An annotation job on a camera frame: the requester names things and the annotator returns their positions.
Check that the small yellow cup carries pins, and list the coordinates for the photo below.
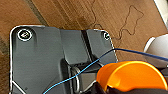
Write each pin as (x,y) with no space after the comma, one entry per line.
(133,75)

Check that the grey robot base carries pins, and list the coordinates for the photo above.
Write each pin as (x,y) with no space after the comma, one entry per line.
(40,56)

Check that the grey cylindrical torso joint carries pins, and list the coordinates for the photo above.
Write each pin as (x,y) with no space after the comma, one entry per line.
(76,78)

